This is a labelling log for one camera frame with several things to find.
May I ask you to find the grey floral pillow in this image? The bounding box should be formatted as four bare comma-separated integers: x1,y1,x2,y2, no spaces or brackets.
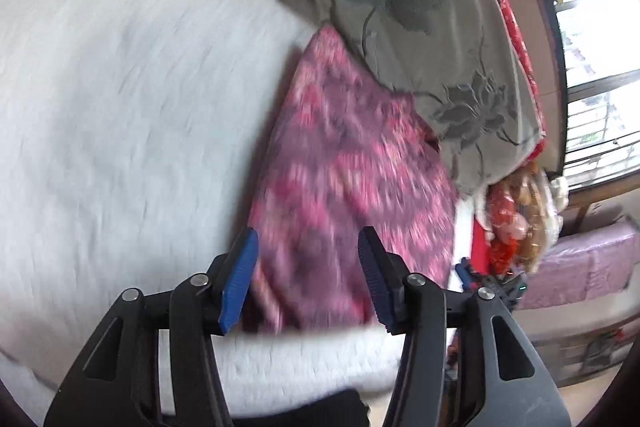
274,0,543,200

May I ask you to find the translucent plastic storage box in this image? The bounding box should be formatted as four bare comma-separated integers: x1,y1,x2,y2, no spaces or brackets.
520,302,640,389

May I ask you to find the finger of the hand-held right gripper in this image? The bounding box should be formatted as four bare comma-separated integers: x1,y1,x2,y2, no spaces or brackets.
456,257,476,294

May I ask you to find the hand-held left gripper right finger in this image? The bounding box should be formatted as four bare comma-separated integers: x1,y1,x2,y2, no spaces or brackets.
357,226,572,427

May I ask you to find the clear bag of plush toys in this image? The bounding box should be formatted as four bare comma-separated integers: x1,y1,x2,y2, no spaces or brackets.
485,162,568,278

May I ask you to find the pink covered bench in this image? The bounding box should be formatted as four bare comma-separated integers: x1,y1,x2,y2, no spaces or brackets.
515,219,640,312

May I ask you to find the pink floral garment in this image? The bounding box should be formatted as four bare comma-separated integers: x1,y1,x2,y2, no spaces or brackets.
247,27,458,334

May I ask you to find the barred window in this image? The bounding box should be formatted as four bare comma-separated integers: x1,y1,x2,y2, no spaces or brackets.
510,0,640,190

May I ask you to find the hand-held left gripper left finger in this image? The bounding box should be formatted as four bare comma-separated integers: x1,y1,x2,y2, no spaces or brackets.
44,227,260,427

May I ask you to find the white quilted mattress cover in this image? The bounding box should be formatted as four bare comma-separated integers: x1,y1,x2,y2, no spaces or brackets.
0,0,473,418

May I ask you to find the plain red cushion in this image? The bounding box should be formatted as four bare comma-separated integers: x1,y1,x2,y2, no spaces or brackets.
470,222,493,280

